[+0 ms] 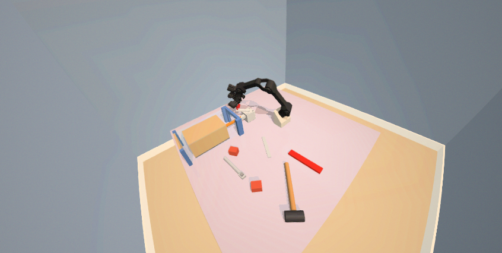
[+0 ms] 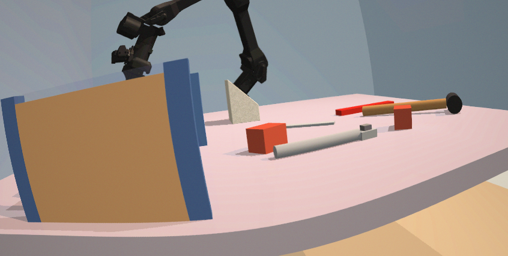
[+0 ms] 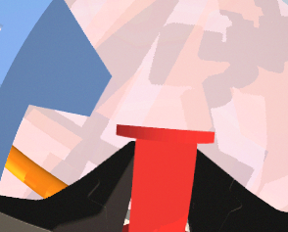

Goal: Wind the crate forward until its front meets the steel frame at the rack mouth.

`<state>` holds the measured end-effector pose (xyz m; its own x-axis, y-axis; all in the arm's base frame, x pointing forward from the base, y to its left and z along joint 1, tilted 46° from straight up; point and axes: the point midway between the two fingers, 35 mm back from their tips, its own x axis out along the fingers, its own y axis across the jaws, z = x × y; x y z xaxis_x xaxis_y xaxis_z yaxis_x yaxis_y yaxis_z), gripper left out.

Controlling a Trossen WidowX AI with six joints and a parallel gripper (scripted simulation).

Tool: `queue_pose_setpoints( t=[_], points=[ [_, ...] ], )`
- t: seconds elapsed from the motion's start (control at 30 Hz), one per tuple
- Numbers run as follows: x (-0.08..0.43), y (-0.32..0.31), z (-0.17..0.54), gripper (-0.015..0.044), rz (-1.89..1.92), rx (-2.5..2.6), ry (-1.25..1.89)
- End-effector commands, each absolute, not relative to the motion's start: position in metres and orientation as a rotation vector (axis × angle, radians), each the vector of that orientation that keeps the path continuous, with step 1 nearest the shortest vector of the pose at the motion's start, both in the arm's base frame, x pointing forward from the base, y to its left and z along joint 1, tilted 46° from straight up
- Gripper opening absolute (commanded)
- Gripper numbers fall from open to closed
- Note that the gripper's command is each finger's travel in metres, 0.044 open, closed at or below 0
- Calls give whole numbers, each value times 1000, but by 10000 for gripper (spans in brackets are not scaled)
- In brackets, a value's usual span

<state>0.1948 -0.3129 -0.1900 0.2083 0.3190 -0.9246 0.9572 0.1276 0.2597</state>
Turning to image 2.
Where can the red flat bar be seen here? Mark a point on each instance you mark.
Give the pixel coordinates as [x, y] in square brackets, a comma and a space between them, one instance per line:
[357, 109]

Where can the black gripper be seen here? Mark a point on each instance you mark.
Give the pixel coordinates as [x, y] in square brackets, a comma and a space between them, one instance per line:
[141, 54]

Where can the red-orange block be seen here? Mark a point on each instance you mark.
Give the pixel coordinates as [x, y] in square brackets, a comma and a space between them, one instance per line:
[261, 139]
[403, 117]

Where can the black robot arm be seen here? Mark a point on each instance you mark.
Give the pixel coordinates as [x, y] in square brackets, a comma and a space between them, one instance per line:
[253, 62]

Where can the wooden-handled black mallet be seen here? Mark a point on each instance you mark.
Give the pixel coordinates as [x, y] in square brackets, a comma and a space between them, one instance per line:
[452, 102]

